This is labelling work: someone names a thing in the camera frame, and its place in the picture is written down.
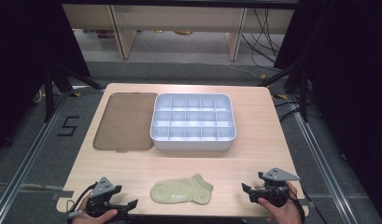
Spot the aluminium floor rail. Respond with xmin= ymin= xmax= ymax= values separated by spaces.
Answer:
xmin=290 ymin=95 xmax=359 ymax=224
xmin=0 ymin=92 xmax=70 ymax=224

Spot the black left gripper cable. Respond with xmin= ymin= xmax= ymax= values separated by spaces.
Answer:
xmin=65 ymin=182 xmax=98 ymax=220

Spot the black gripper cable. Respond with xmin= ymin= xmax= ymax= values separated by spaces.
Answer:
xmin=285 ymin=186 xmax=306 ymax=224
xmin=65 ymin=182 xmax=98 ymax=220

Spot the black floor cable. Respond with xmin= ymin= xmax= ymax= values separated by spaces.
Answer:
xmin=274 ymin=100 xmax=321 ymax=123

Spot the beige wooden desk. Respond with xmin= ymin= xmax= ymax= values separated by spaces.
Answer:
xmin=61 ymin=3 xmax=296 ymax=62

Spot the black metal stand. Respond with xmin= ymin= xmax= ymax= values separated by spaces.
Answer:
xmin=256 ymin=61 xmax=310 ymax=123
xmin=43 ymin=61 xmax=105 ymax=123

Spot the person's left hand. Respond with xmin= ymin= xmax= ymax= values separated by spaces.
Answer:
xmin=71 ymin=195 xmax=119 ymax=224

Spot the bundle of black cables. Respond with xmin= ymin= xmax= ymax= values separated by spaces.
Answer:
xmin=240 ymin=7 xmax=287 ymax=73

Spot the pale green ankle sock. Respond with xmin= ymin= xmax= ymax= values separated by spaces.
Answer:
xmin=149 ymin=173 xmax=215 ymax=206

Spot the person's right hand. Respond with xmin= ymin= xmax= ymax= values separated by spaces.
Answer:
xmin=258 ymin=181 xmax=303 ymax=224

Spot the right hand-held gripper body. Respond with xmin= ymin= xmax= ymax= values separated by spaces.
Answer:
xmin=249 ymin=167 xmax=301 ymax=208

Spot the white divided storage box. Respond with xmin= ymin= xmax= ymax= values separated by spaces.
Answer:
xmin=149 ymin=92 xmax=237 ymax=152

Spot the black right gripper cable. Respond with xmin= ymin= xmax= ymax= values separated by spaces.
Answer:
xmin=285 ymin=186 xmax=306 ymax=224

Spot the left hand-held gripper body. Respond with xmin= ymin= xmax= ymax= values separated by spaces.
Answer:
xmin=85 ymin=176 xmax=121 ymax=218

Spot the dark curtain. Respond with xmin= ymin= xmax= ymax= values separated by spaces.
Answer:
xmin=0 ymin=0 xmax=92 ymax=157
xmin=274 ymin=0 xmax=382 ymax=216

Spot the translucent brown box lid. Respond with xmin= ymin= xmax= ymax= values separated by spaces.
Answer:
xmin=92 ymin=91 xmax=159 ymax=153

